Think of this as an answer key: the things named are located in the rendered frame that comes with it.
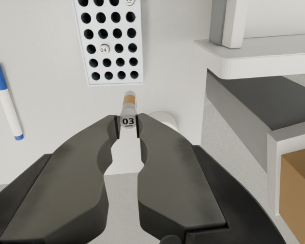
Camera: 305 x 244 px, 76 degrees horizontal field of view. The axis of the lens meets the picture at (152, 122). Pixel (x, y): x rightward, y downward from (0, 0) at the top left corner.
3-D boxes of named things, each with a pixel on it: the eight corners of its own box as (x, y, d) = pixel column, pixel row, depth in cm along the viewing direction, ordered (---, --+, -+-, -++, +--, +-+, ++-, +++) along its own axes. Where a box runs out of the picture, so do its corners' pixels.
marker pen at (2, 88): (26, 136, 37) (22, 141, 36) (17, 136, 37) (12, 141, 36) (1, 62, 30) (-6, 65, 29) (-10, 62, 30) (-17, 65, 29)
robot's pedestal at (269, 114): (247, 91, 119) (381, 193, 54) (199, 106, 122) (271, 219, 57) (244, 41, 104) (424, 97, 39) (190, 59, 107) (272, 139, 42)
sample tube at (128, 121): (137, 101, 18) (138, 129, 14) (123, 102, 17) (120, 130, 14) (136, 88, 17) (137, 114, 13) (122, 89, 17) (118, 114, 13)
